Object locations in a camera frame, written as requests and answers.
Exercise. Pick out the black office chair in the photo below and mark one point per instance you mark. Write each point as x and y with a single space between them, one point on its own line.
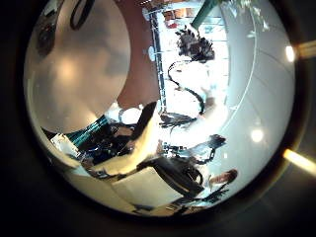
177 177

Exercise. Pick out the green leafy plant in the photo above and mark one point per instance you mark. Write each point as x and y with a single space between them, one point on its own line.
194 44

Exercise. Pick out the seated person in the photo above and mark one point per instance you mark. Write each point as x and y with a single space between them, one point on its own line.
223 177

